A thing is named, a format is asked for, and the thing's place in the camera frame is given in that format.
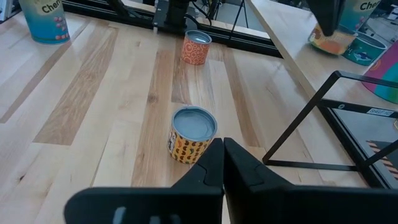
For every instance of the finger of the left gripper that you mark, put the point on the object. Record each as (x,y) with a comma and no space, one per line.
(326,15)

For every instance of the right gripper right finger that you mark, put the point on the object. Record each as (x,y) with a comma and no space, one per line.
(280,205)

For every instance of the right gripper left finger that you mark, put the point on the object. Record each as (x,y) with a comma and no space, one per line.
(174,205)

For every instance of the short orange can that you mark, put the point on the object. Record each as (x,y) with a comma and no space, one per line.
(332,45)

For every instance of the tall blue Cherries can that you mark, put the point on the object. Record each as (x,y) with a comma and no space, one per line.
(45,21)
(357,15)

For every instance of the short teal shark can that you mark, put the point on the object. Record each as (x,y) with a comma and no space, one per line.
(363,53)

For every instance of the yellow bean-print can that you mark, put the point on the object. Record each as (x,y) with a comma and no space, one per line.
(186,146)

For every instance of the tall pink teal can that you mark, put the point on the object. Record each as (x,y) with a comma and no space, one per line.
(385,77)

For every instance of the orange circle-print can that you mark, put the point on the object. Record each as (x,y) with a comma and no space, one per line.
(196,49)

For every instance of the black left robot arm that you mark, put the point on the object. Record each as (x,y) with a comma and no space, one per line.
(175,15)

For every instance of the black mat with hazard stripes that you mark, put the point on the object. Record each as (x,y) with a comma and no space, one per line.
(385,161)

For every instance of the wooden shelf with black frame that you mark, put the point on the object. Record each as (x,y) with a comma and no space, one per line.
(295,40)

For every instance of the black metal rig frame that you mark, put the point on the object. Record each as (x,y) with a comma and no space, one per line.
(248,44)

